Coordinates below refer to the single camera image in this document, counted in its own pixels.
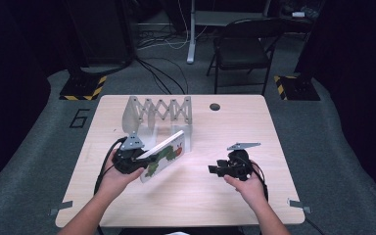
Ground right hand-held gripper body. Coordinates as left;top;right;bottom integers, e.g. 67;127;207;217
223;141;262;182

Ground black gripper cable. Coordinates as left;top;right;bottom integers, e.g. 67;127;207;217
236;156;270;203
93;136;129;197

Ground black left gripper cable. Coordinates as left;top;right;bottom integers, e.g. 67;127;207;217
93;136;129;197

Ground dark curtain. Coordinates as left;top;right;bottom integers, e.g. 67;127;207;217
306;0;376;213
0;0;67;207

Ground white desk frame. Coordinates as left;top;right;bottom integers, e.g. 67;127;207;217
186;0;272;65

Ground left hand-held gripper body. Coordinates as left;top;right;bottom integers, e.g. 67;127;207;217
112;130;149;175

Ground person's dark clothing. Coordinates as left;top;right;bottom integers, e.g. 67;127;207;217
117;225;247;235

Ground white caterpillar picture book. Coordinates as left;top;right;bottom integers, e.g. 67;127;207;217
139;129;187;184

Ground black folding chair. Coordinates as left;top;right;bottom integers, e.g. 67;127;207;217
206;17;287;97

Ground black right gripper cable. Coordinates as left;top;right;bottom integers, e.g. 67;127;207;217
236;156;270;203

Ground black stand with striped base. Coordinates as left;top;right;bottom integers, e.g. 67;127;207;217
273;0;328;102
59;0;108;102

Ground person's right hand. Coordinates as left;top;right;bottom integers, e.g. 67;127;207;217
222;160;270;212

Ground grey expandable metal book rack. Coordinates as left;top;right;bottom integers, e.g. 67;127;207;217
120;95;194;154

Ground person's left hand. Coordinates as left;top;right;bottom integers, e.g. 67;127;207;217
97;150;145;201

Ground black floor cables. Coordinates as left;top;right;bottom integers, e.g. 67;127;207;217
134;56;190;96

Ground white floor cables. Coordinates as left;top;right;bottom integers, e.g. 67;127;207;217
136;0;210;52

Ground black cable under table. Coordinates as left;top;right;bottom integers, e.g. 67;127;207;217
304;216;326;235

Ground black cabinet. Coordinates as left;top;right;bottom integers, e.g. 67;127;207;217
66;0;136;67

